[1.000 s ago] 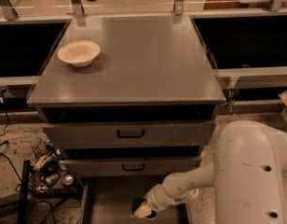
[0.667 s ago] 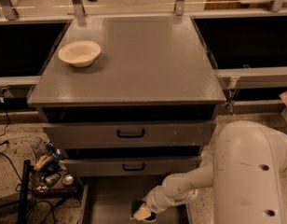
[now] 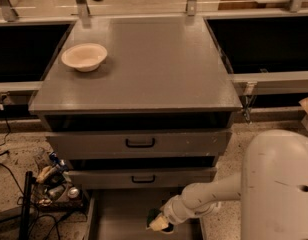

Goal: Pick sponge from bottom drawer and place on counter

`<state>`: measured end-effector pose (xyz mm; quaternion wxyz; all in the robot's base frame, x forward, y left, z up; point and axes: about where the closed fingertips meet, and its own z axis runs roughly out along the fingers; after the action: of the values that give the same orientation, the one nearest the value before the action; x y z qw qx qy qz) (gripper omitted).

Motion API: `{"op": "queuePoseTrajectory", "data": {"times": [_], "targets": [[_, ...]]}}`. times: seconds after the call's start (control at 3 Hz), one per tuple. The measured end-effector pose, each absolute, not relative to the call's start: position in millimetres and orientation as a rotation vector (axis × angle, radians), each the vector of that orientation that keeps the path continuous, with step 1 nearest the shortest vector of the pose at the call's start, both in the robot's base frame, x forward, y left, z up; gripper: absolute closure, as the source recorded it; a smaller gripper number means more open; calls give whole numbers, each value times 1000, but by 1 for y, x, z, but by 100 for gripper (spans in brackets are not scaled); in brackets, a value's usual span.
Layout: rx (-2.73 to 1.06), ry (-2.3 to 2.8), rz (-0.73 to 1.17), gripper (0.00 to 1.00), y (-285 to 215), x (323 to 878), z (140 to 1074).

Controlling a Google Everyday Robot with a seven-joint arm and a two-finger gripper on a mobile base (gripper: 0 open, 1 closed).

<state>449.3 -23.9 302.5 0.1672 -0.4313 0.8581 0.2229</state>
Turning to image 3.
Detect white bowl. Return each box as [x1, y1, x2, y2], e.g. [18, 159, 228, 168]
[61, 43, 108, 72]

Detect grey top drawer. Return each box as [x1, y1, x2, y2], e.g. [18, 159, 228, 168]
[47, 130, 232, 160]

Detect metal railing frame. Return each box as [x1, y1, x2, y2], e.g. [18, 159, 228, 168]
[0, 0, 308, 118]

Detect grey drawer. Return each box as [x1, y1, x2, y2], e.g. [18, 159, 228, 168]
[69, 168, 217, 189]
[47, 130, 232, 160]
[84, 188, 203, 240]

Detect black stand post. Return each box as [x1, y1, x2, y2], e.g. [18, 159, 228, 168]
[19, 171, 33, 240]

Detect grey middle drawer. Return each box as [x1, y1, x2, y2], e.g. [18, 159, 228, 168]
[69, 168, 217, 189]

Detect silver can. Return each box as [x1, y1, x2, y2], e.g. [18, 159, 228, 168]
[67, 187, 80, 199]

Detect grey bottom drawer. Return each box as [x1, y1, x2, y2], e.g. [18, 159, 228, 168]
[84, 188, 203, 240]

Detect black drawer handle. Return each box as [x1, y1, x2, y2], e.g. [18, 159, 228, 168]
[125, 138, 156, 148]
[131, 175, 156, 184]

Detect black top drawer handle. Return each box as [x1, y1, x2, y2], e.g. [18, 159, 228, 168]
[125, 138, 156, 148]

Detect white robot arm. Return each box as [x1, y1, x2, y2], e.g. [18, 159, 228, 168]
[147, 130, 308, 240]

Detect black floor cables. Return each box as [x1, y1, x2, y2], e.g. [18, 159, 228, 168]
[0, 97, 85, 240]

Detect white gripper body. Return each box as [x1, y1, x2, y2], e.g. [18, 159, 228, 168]
[162, 195, 198, 225]

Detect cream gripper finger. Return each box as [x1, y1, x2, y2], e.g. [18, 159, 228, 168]
[149, 215, 169, 231]

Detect green sponge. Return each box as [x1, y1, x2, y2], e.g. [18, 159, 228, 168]
[146, 208, 174, 234]

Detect black middle drawer handle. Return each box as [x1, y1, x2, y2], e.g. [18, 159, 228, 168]
[131, 175, 156, 184]

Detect grey drawer cabinet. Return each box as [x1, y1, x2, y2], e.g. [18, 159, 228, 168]
[28, 15, 243, 192]

